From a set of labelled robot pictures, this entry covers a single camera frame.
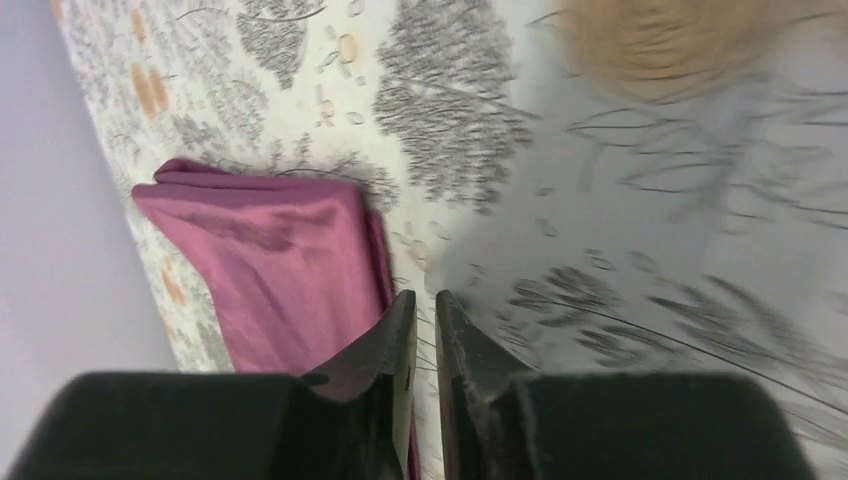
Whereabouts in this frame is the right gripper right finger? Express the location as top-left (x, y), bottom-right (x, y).
top-left (435, 290), bottom-right (814, 479)

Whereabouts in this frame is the purple cloth napkin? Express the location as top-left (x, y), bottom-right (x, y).
top-left (130, 157), bottom-right (423, 480)

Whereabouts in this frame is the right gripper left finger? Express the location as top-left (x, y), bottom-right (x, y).
top-left (9, 290), bottom-right (416, 479)

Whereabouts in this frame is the floral patterned tablecloth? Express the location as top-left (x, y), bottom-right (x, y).
top-left (52, 1), bottom-right (847, 479)

